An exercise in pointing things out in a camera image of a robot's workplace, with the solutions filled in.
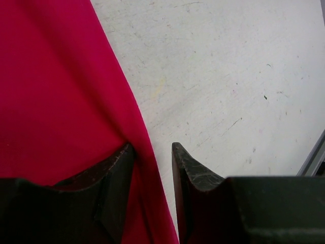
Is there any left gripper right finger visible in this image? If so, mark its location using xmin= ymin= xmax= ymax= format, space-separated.
xmin=172 ymin=142 xmax=324 ymax=243

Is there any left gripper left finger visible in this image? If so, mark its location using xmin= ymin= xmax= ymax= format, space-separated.
xmin=1 ymin=144 xmax=135 ymax=243

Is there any pink t shirt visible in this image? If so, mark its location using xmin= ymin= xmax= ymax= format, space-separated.
xmin=1 ymin=1 xmax=178 ymax=243

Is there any aluminium rail frame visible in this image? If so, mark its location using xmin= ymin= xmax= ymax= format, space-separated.
xmin=297 ymin=131 xmax=325 ymax=176

